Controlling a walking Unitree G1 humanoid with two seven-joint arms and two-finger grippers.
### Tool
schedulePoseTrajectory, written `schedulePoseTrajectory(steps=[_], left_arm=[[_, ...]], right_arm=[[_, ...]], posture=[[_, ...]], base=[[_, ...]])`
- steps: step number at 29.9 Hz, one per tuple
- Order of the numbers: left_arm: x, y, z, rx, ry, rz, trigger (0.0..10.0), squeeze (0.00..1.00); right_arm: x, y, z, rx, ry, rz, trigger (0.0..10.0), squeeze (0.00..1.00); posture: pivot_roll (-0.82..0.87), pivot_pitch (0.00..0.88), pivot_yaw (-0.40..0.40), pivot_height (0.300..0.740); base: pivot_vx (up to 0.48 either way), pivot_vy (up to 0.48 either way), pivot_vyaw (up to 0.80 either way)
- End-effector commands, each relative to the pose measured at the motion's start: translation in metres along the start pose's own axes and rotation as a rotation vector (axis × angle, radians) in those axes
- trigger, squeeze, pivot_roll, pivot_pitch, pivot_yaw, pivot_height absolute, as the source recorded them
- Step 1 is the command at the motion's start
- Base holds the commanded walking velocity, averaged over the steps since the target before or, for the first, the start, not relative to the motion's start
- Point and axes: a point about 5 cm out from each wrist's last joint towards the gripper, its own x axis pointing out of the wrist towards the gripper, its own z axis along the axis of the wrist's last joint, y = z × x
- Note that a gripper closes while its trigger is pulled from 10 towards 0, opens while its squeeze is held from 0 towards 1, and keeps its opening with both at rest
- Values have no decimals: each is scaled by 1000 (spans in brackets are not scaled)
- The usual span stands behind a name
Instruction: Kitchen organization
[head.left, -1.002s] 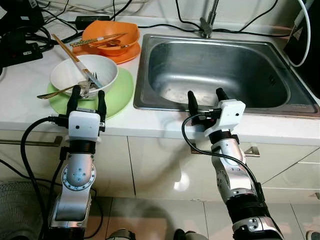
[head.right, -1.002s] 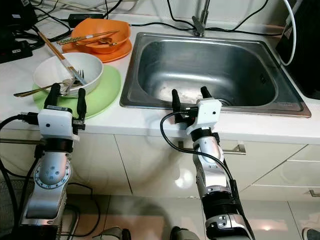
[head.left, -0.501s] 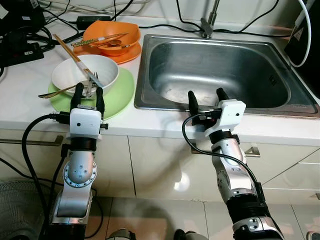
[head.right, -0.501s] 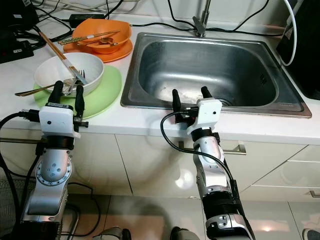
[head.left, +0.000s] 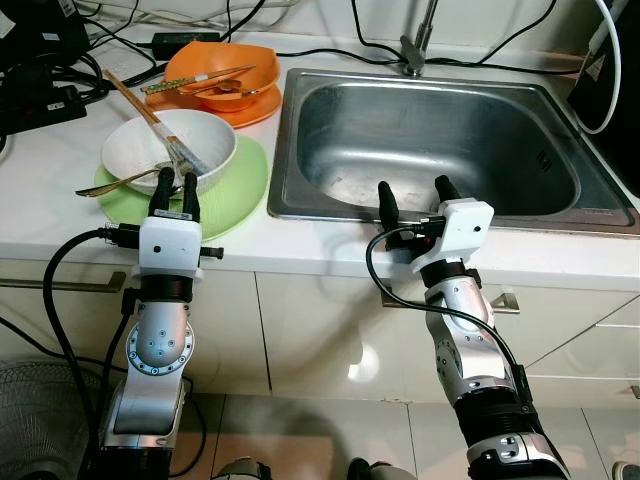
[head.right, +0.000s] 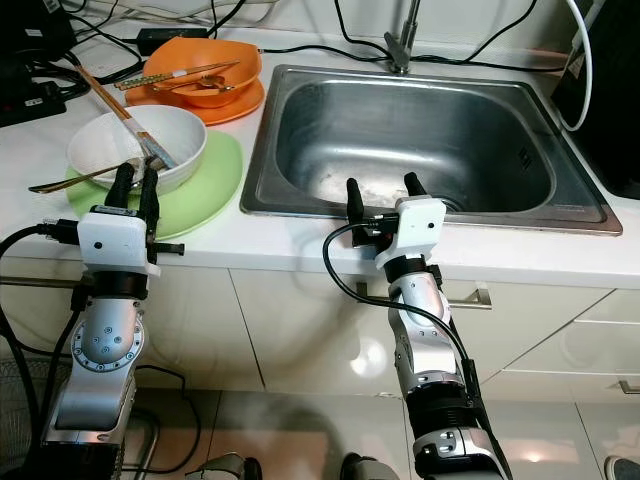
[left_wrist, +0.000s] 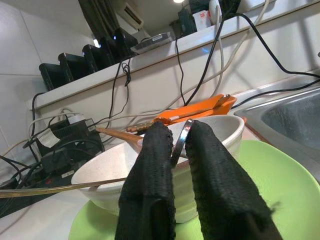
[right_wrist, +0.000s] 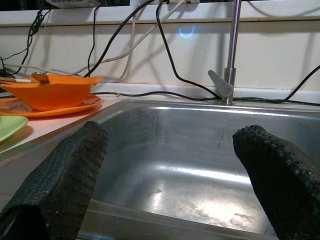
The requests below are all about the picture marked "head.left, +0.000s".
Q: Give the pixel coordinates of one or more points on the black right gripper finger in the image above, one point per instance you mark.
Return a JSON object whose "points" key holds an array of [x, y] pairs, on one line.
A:
{"points": [[389, 208], [448, 190]]}

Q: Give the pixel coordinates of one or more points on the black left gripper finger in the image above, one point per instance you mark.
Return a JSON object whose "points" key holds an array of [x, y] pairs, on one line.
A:
{"points": [[190, 195], [162, 190]]}

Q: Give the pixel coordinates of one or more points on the white bowl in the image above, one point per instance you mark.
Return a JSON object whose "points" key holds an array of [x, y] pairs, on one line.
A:
{"points": [[150, 150]]}

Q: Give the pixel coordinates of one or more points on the green plate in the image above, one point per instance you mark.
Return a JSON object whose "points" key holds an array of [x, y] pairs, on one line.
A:
{"points": [[240, 190]]}

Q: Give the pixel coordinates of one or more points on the gold spoon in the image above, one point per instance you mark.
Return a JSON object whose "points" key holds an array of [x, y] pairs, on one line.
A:
{"points": [[105, 186], [228, 92]]}

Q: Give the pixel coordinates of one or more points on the brown wooden chopstick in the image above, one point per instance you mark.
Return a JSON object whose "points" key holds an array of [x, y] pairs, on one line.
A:
{"points": [[142, 108], [130, 97]]}

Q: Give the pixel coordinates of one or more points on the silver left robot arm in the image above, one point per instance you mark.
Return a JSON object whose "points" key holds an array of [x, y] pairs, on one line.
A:
{"points": [[150, 350]]}

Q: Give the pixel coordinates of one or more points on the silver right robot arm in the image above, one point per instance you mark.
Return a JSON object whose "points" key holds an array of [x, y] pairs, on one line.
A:
{"points": [[465, 340]]}

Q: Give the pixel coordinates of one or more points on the stainless steel sink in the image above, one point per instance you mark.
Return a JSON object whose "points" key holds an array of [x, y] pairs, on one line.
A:
{"points": [[450, 140]]}

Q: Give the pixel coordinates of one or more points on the patterned chopstick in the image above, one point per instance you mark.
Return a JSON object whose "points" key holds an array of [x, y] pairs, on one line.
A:
{"points": [[200, 80], [180, 83]]}

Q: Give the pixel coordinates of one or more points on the steel faucet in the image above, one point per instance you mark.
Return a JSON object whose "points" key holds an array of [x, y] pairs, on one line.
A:
{"points": [[418, 50]]}

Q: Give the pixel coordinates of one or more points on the black power strip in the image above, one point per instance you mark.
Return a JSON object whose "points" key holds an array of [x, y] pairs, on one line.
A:
{"points": [[40, 110]]}

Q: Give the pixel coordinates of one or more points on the black power adapter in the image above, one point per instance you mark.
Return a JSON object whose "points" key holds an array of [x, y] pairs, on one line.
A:
{"points": [[180, 45]]}

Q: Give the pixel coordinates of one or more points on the orange bowl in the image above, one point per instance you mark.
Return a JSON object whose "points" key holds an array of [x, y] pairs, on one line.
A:
{"points": [[260, 60]]}

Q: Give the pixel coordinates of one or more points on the black charger device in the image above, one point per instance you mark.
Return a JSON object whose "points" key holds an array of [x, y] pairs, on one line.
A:
{"points": [[40, 30]]}

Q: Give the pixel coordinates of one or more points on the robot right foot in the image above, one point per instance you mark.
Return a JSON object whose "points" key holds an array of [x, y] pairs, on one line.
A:
{"points": [[380, 470]]}

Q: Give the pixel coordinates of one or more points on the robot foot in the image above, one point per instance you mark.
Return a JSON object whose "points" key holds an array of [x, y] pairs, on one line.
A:
{"points": [[380, 470], [240, 470]]}

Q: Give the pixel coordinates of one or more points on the grey floor fan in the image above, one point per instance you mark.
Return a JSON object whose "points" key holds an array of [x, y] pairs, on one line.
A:
{"points": [[40, 420]]}

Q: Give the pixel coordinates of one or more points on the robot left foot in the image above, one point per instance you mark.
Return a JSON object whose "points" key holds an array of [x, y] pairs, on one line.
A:
{"points": [[240, 470]]}

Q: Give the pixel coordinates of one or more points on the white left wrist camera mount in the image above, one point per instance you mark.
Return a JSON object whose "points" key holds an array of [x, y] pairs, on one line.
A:
{"points": [[168, 245]]}

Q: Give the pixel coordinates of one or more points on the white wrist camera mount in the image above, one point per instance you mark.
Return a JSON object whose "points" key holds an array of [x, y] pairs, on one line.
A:
{"points": [[168, 245], [460, 230]]}

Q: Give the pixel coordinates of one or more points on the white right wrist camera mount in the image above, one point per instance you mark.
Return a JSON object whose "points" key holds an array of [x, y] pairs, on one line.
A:
{"points": [[460, 230]]}

